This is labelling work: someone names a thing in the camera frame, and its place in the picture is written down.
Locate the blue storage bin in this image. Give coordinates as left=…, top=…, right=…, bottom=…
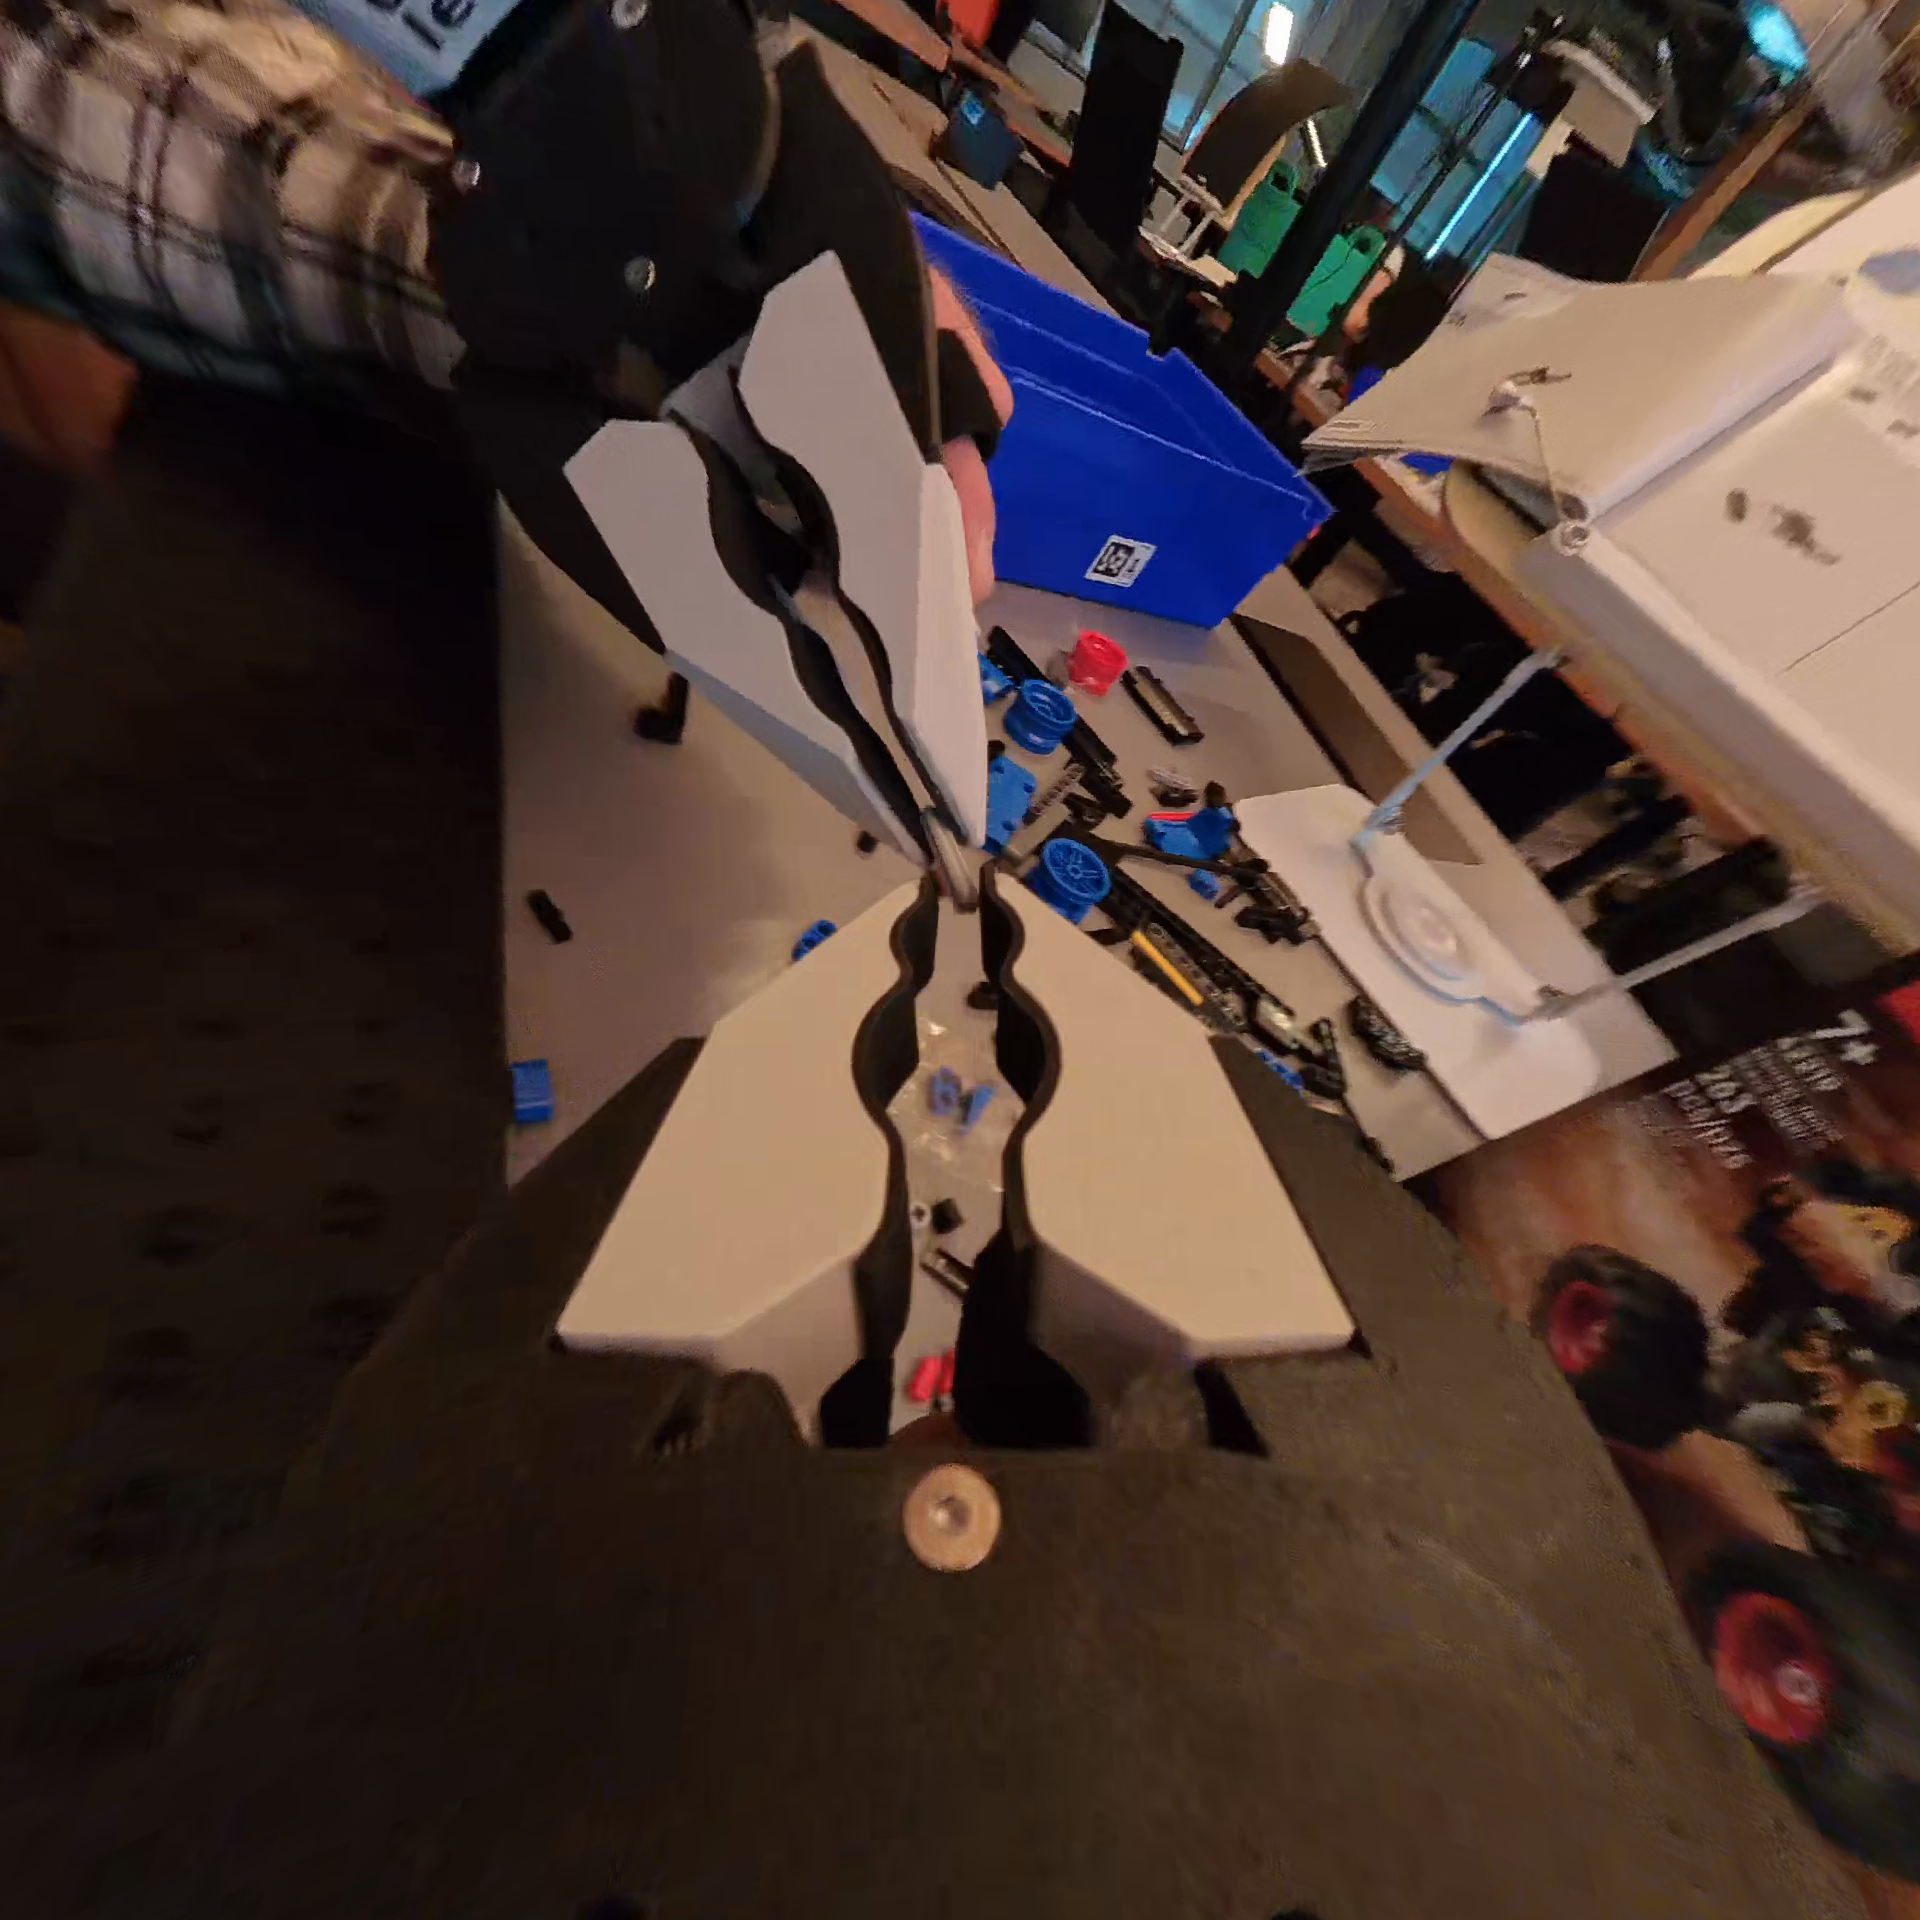
left=906, top=211, right=1337, bottom=634

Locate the curved-back chair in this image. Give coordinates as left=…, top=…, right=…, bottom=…
left=1183, top=60, right=1352, bottom=212

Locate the person's left hand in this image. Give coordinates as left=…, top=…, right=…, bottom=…
left=928, top=267, right=1002, bottom=602

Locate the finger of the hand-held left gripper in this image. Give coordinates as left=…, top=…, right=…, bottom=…
left=562, top=416, right=933, bottom=873
left=731, top=250, right=993, bottom=859

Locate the printed instruction sheet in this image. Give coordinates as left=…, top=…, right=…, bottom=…
left=1695, top=181, right=1920, bottom=295

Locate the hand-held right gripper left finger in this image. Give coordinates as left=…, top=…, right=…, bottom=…
left=554, top=879, right=939, bottom=1449

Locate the white book stand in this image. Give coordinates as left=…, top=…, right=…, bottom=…
left=1230, top=451, right=1920, bottom=1145

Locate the black steel pole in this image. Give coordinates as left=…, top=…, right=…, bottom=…
left=1230, top=0, right=1488, bottom=362

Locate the small blue box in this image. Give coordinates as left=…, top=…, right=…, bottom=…
left=942, top=95, right=1024, bottom=191

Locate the grey desk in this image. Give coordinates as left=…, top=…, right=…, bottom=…
left=495, top=29, right=1682, bottom=1187

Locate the pile of black toy beams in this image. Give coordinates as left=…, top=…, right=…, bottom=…
left=983, top=623, right=1425, bottom=1157

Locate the green plastic container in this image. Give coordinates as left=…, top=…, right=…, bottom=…
left=1217, top=163, right=1297, bottom=279
left=1289, top=224, right=1390, bottom=339

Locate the black office chair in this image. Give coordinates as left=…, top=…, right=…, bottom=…
left=1079, top=8, right=1185, bottom=250

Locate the toy set box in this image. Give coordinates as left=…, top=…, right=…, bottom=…
left=1416, top=976, right=1920, bottom=1883

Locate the person's left forearm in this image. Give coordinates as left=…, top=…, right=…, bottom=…
left=0, top=0, right=459, bottom=396

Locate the instruction booklet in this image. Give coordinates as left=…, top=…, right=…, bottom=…
left=1303, top=247, right=1920, bottom=922

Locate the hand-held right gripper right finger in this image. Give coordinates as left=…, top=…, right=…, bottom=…
left=950, top=871, right=1359, bottom=1449

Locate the clear plastic parts bag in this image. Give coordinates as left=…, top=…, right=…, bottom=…
left=896, top=1013, right=1024, bottom=1203

